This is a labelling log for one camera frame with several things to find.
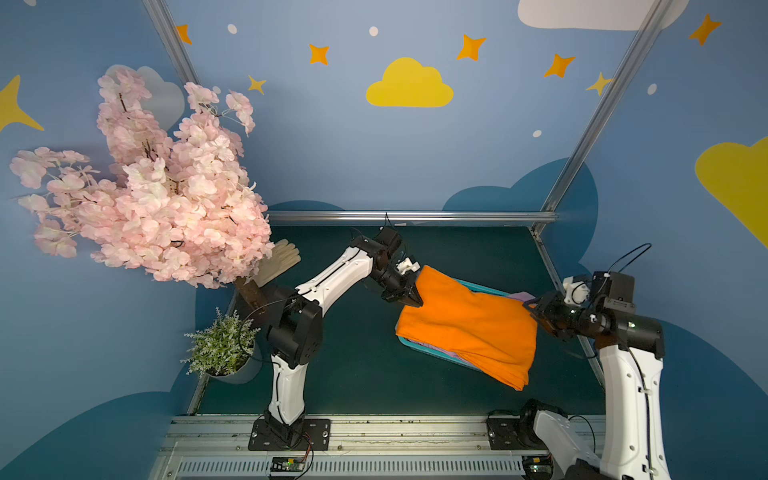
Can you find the orange pants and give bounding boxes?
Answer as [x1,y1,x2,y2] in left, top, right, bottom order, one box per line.
[396,266,538,391]

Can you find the turquoise plastic basket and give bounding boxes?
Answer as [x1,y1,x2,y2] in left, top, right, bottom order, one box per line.
[397,280,534,371]

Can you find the purple pants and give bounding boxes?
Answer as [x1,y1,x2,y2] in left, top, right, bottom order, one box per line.
[401,292,534,371]

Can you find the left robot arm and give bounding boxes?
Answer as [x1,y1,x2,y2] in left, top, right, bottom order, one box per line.
[249,227,424,450]

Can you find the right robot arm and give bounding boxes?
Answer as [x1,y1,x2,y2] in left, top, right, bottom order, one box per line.
[523,271,670,479]

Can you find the cream work glove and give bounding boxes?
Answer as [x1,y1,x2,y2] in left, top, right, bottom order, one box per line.
[251,239,301,288]

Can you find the right green circuit board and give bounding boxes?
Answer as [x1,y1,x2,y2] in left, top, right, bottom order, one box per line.
[522,456,554,480]

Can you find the green circuit board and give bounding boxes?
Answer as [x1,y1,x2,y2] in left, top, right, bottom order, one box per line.
[269,456,310,476]
[522,456,554,480]

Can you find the small green potted plant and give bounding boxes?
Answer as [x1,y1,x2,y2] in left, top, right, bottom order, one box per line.
[181,310,262,385]

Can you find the left green circuit board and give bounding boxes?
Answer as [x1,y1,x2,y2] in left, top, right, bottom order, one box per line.
[269,456,310,476]

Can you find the pink cherry blossom tree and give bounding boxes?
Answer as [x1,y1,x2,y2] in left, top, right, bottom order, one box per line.
[10,67,274,289]

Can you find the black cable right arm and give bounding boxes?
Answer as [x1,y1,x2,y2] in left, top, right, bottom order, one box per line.
[605,242,653,274]

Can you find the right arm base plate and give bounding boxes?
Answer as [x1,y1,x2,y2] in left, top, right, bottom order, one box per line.
[486,417,547,451]

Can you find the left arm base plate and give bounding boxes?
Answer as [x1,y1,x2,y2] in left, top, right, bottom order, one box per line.
[247,417,332,451]

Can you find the aluminium frame right post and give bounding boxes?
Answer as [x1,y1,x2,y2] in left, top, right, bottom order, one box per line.
[532,0,673,240]

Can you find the aluminium frame post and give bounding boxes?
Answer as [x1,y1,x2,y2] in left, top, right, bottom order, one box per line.
[142,0,199,83]
[532,0,673,240]

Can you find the aluminium front rail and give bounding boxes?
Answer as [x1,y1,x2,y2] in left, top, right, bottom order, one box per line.
[149,414,606,479]

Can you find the aluminium frame left post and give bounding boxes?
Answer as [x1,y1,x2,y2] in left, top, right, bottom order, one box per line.
[142,0,199,83]

